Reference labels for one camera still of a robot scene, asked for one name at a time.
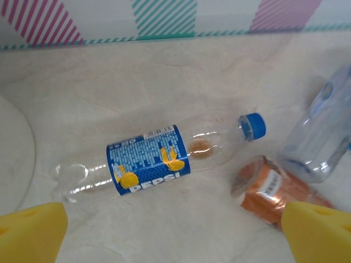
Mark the pale blue clear bottle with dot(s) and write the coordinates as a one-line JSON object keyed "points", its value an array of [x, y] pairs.
{"points": [[312, 142]]}

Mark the brown label plastic bottle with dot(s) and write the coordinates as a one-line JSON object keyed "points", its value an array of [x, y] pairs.
{"points": [[263, 197]]}

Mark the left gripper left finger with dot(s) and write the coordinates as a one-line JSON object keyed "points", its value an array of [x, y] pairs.
{"points": [[27, 238]]}

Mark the Pepsi plastic bottle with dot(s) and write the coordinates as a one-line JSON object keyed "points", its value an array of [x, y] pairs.
{"points": [[148, 159]]}

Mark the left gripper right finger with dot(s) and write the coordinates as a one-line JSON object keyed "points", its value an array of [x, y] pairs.
{"points": [[321, 238]]}

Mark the white plastic bin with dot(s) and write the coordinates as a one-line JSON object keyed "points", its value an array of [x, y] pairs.
{"points": [[13, 153]]}

